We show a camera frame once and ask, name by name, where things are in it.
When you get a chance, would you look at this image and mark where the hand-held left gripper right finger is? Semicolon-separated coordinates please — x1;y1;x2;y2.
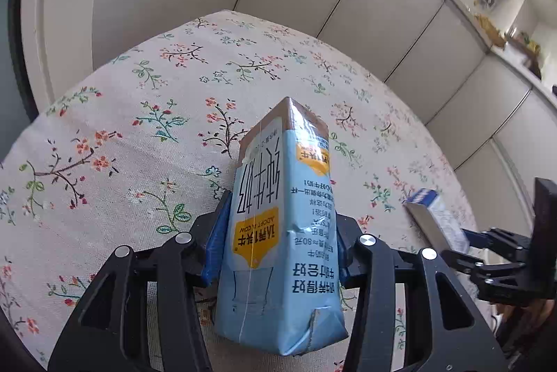
333;213;510;372

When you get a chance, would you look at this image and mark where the floral tablecloth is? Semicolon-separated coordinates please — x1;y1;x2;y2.
0;10;484;372

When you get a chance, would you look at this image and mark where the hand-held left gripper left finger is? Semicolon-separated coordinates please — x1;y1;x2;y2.
47;189;233;372

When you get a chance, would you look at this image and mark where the light blue milk carton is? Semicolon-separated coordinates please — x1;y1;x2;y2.
213;95;349;356

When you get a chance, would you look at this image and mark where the white kitchen countertop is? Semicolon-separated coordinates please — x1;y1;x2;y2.
361;0;557;103

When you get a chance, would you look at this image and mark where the small dark labelled box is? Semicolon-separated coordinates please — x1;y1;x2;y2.
402;188;471;253

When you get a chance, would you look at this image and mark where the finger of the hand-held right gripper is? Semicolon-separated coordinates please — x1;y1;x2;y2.
439;249;492;279
460;226;534;264

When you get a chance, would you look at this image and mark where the wicker basket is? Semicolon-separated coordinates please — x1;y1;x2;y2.
474;13;508;48

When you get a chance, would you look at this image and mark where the rack with green yellow packets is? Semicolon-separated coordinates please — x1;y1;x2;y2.
507;28;542;77

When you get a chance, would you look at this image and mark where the white side kitchen cabinet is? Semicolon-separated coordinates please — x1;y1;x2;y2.
453;50;557;225

